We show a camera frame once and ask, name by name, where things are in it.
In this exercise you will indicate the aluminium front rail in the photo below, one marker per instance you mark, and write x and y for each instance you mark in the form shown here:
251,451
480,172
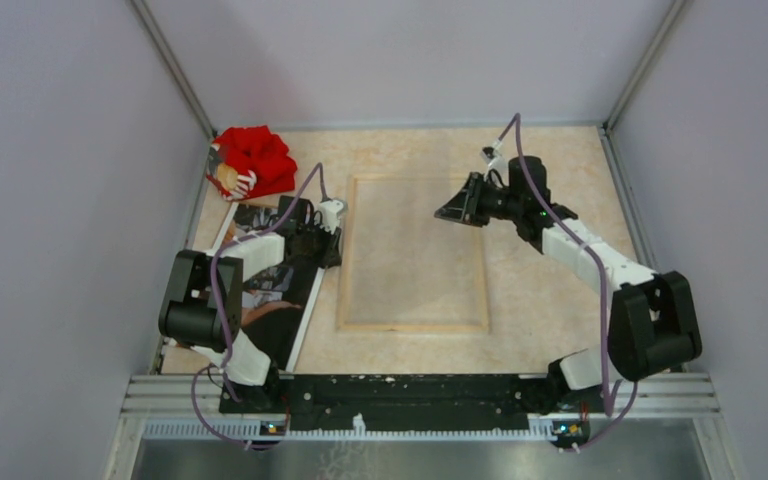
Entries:
185,407

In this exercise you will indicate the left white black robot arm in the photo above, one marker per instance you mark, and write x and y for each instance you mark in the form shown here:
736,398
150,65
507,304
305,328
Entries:
201,309

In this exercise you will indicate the large glossy photo print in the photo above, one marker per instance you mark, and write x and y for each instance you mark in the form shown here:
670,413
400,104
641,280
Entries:
277,302

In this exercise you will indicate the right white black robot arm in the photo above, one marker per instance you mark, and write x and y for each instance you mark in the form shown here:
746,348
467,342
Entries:
648,320

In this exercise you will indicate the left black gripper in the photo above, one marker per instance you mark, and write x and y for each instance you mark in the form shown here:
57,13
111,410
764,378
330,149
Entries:
330,256

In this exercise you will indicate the red cloth toy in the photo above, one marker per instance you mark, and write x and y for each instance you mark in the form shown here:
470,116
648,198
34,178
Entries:
250,162

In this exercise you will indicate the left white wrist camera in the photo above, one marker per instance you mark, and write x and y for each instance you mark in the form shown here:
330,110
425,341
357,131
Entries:
330,214

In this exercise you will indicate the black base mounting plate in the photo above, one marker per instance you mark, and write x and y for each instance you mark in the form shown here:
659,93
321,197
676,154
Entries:
409,403

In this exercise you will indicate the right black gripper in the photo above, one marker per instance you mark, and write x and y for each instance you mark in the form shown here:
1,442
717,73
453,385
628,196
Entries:
460,208

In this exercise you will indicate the wooden picture frame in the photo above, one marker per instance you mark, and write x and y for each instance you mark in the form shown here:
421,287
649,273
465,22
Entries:
405,271

